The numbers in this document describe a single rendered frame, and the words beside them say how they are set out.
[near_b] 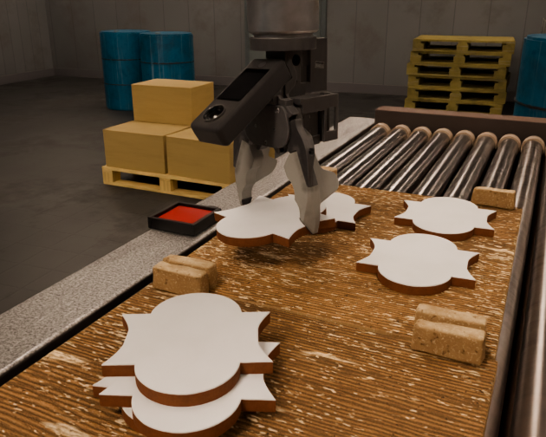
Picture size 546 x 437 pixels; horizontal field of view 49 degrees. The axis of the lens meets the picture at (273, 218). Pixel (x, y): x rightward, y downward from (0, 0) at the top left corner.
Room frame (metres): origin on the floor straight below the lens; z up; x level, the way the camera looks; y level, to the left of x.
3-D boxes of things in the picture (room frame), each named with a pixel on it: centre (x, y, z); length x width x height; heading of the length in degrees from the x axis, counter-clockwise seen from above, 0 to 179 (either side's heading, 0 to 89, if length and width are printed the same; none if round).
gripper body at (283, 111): (0.67, -0.02, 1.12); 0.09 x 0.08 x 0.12; 134
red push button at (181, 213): (0.80, 0.13, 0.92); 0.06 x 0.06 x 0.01; 65
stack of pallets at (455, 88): (6.85, -2.10, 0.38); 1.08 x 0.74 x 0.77; 69
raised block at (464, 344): (0.43, -0.15, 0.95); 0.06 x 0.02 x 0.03; 65
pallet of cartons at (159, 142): (4.01, 0.56, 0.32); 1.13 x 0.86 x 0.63; 76
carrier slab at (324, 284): (0.69, -0.11, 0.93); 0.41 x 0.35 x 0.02; 156
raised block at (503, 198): (0.81, -0.32, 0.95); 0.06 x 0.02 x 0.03; 66
